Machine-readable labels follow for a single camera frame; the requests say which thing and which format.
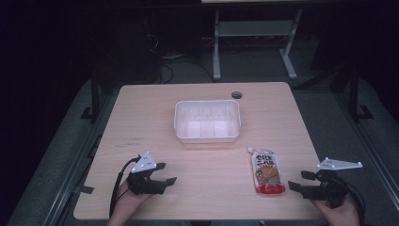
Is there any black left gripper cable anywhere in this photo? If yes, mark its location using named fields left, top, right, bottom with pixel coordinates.
left=108, top=154, right=141, bottom=218

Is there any person's right hand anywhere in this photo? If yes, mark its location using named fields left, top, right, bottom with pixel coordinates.
left=311, top=191, right=361, bottom=226

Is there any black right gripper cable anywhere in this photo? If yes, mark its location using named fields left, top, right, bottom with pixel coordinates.
left=343, top=178, right=367, bottom=224

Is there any white metal stand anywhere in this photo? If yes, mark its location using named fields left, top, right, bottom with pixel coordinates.
left=212, top=8, right=304, bottom=82

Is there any red and white spout pouch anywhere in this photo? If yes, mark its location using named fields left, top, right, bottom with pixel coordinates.
left=247, top=146, right=286, bottom=195

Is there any black metal stand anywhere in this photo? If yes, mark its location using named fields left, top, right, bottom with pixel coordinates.
left=79, top=70, right=102, bottom=123
left=347, top=64, right=375, bottom=121

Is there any tangle of floor cables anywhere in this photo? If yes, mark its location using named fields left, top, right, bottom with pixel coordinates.
left=142, top=29, right=215, bottom=85

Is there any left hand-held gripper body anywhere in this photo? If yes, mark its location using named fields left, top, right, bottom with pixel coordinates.
left=126, top=151, right=168, bottom=196

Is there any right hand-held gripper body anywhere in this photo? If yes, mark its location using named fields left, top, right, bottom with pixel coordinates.
left=300, top=157, right=363, bottom=209

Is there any person's left hand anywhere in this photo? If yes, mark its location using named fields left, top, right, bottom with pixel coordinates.
left=116, top=180, right=154, bottom=220

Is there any white plastic container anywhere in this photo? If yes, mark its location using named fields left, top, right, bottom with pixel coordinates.
left=173, top=99, right=243, bottom=144

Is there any black table edge bracket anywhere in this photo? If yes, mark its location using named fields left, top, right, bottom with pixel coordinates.
left=74, top=185, right=95, bottom=195

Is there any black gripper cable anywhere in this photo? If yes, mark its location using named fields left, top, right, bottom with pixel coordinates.
left=343, top=178, right=367, bottom=224
left=108, top=154, right=141, bottom=218

